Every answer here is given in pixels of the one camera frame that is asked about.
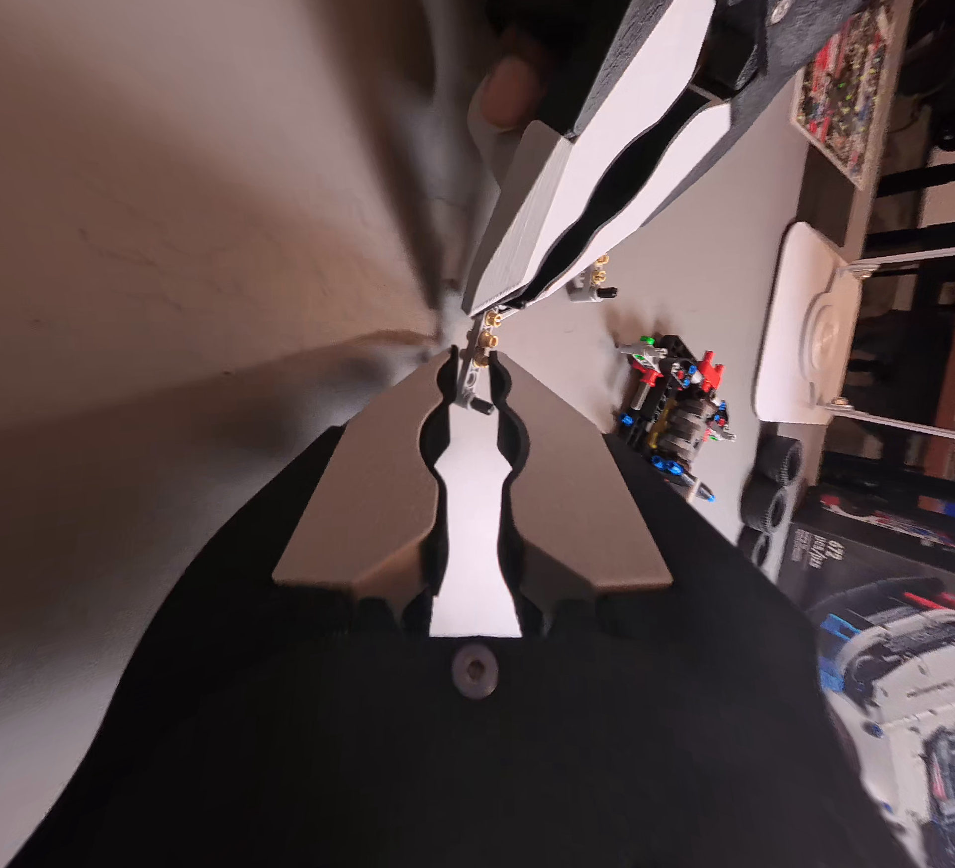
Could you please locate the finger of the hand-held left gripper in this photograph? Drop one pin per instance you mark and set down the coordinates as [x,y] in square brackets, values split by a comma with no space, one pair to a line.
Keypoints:
[634,84]
[671,166]

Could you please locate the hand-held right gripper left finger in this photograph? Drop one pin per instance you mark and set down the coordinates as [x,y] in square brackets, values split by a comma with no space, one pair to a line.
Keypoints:
[351,510]

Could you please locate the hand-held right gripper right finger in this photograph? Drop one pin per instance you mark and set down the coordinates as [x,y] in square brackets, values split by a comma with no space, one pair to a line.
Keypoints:
[589,510]

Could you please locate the lego car chassis assembly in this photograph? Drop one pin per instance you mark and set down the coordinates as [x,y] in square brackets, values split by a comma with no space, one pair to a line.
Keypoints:
[671,413]

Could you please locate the grey lego beam frame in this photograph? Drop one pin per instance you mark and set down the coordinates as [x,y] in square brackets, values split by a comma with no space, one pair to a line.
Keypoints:
[589,286]
[474,372]

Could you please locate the lego car set box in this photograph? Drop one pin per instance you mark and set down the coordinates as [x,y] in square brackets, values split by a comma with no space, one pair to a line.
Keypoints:
[880,622]

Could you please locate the person's left hand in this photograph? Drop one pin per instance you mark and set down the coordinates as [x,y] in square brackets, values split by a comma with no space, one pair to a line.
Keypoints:
[511,96]

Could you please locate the printed sticker sheet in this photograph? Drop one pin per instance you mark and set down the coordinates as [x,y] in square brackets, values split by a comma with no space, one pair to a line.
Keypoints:
[843,92]

